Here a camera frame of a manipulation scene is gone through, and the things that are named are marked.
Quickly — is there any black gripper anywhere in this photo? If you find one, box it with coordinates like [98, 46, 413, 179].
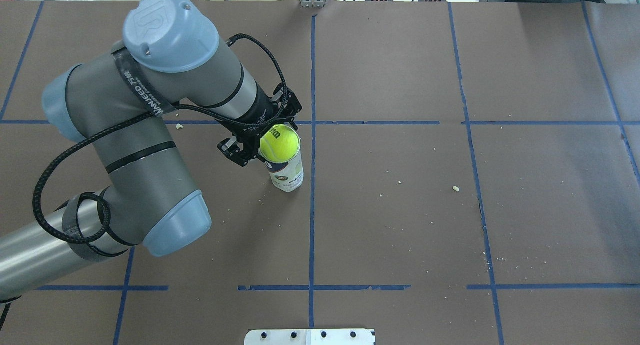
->
[238, 83, 302, 163]

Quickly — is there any yellow Wilson tennis ball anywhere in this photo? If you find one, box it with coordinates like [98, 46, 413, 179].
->
[259, 124, 301, 164]

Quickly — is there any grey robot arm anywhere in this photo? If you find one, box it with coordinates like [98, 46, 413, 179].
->
[1, 0, 302, 305]

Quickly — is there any clear tennis ball can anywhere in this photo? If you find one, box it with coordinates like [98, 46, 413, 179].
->
[265, 146, 304, 193]

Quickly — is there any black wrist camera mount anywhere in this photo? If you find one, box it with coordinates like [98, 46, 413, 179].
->
[217, 133, 261, 167]

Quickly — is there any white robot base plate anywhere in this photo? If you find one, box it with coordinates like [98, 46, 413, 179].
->
[243, 327, 377, 345]

